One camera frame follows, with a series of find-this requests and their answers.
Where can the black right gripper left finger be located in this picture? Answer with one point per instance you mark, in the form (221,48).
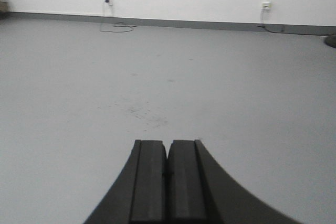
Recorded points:
(138,193)

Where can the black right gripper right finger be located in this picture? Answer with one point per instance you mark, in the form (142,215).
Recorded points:
(201,191)

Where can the dark round floor base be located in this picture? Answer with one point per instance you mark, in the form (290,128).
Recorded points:
(330,40)

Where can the white wall socket box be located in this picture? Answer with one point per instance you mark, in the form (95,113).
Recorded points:
(266,5)

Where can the grey box at wall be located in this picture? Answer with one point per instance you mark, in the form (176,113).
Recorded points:
(4,6)

